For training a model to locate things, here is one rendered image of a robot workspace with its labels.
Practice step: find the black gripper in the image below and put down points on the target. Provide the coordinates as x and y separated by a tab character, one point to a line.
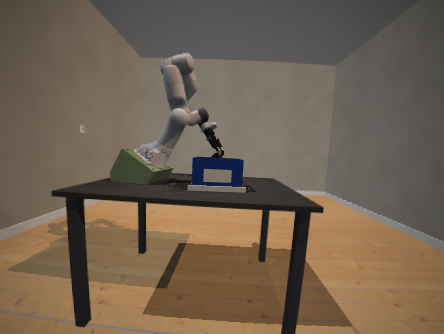
214	142

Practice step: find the dark blue divided crate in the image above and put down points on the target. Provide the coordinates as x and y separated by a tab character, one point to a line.
209	171

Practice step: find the brown glass bottle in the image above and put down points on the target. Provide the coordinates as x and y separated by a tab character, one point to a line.
215	155

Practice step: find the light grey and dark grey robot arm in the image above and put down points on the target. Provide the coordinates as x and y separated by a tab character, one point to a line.
178	95

